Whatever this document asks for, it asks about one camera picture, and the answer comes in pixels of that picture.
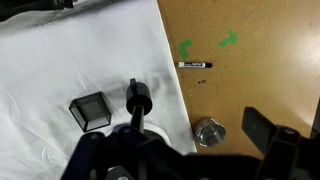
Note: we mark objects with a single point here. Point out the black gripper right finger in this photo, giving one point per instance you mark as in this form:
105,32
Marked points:
276,146

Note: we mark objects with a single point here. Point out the white cloth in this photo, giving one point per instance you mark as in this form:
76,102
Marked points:
66,50

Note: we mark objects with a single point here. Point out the white marker with black cap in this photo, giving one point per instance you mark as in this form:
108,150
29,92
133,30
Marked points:
191,64

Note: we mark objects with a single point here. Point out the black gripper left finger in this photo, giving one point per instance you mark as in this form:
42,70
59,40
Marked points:
100,156

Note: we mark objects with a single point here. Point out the black see-through cube box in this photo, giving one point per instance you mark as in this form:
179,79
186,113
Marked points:
90,111

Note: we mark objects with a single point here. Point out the black mug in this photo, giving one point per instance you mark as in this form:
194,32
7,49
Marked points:
140,93

